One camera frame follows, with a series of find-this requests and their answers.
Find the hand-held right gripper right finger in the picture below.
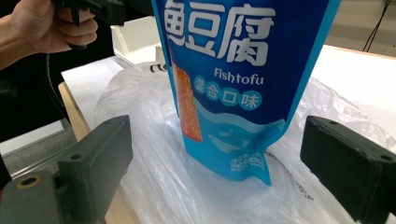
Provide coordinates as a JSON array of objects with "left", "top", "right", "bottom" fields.
[{"left": 300, "top": 115, "right": 396, "bottom": 224}]

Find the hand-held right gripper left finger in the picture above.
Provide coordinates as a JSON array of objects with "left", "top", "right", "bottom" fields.
[{"left": 57, "top": 114, "right": 134, "bottom": 224}]

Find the clear plastic bag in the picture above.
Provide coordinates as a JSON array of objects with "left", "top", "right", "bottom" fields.
[{"left": 94, "top": 61, "right": 396, "bottom": 224}]

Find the blue snack pouch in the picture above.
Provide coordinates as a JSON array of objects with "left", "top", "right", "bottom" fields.
[{"left": 150, "top": 0, "right": 343, "bottom": 187}]

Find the white plastic bin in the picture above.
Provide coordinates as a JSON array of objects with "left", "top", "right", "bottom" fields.
[{"left": 109, "top": 16, "right": 166, "bottom": 67}]

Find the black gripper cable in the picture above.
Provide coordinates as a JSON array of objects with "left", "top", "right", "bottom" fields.
[{"left": 44, "top": 52, "right": 72, "bottom": 123}]

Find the thin black cable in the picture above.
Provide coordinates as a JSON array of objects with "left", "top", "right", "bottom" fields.
[{"left": 361, "top": 0, "right": 392, "bottom": 52}]

